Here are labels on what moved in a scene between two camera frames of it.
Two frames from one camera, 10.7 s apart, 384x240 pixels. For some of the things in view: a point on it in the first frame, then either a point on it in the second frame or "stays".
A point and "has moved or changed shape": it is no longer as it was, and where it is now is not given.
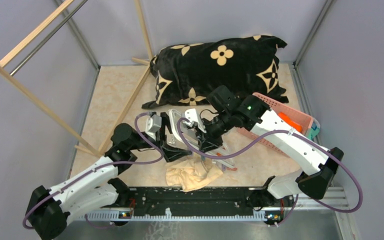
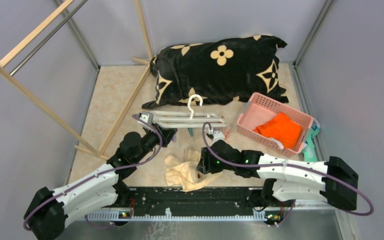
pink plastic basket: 304,122 stays
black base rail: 221,203 stays
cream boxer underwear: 191,174 stays
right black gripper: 207,140 to 205,165
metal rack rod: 18,66 stays
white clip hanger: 185,136 has moved or changed shape
